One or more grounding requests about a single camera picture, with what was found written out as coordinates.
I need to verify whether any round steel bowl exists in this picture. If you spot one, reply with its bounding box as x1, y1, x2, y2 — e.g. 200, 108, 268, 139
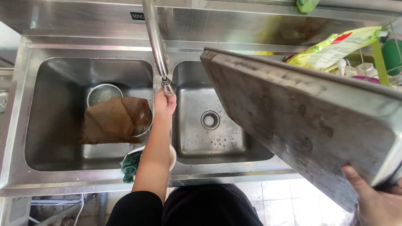
87, 83, 124, 107

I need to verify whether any dish rack with crockery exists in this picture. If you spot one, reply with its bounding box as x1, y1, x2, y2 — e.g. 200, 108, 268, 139
327, 22, 402, 90

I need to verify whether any steel swivel faucet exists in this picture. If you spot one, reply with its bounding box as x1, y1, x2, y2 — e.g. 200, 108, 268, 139
142, 0, 176, 96

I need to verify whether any brown paper bag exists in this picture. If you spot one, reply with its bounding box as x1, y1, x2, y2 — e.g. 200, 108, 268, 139
80, 96, 153, 145

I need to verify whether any person's right hand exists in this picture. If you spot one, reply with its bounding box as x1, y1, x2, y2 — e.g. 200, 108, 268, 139
341, 164, 402, 226

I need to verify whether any green soap bottle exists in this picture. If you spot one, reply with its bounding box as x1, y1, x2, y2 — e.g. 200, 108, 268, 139
296, 0, 321, 13

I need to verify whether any person's left hand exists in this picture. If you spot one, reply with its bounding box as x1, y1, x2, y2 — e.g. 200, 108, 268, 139
153, 88, 177, 118

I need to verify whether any white bowl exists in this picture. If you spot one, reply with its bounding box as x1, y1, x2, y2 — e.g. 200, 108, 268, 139
122, 144, 177, 172

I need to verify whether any green scouring net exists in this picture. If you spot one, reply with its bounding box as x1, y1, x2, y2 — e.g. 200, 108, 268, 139
120, 151, 143, 184

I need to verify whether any white cable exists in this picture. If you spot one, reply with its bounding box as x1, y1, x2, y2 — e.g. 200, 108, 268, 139
29, 194, 86, 226

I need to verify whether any yellow green detergent pouch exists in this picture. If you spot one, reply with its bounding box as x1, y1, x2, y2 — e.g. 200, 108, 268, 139
285, 26, 388, 70

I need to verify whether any stainless steel double sink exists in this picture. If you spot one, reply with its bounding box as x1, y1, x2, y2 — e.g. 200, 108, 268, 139
0, 0, 402, 198

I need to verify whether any person's black clothing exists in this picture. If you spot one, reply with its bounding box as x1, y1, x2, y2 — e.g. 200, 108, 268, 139
106, 184, 264, 226

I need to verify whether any sink drain strainer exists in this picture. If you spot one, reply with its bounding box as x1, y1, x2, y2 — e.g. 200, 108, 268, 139
200, 110, 220, 130

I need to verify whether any large metal baking tray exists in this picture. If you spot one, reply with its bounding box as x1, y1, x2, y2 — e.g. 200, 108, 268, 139
200, 47, 402, 213

